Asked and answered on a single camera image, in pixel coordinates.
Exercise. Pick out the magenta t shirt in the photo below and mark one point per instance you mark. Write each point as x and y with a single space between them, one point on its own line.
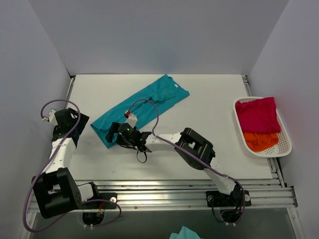
258 116

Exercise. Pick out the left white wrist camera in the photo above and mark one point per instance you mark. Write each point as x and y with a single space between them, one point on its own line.
50 118

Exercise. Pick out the orange t shirt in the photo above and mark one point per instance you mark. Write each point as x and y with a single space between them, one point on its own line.
259 142

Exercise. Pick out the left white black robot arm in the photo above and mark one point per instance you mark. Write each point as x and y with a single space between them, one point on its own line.
55 190

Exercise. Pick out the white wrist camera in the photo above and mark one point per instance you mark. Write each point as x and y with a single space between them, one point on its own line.
50 118
131 119

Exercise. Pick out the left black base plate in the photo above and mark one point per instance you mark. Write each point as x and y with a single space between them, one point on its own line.
105 200

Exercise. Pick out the teal t shirt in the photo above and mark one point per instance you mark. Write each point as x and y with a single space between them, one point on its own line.
154 99

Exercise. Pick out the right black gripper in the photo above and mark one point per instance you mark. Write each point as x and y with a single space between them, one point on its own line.
116 133

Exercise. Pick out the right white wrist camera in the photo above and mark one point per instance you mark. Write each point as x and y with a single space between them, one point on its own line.
131 119

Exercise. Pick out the aluminium rail frame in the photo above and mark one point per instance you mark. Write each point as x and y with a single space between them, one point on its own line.
165 182

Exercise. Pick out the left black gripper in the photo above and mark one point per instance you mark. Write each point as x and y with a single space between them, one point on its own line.
75 129

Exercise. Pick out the white plastic basket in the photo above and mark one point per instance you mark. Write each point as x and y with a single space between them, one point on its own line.
282 148

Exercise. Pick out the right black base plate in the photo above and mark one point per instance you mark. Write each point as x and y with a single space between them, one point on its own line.
235 199

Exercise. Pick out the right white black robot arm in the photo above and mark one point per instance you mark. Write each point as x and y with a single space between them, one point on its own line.
193 148

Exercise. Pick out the light teal cloth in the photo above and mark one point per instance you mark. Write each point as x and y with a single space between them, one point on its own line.
185 233

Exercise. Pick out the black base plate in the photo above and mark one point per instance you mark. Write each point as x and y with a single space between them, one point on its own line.
235 199
105 200

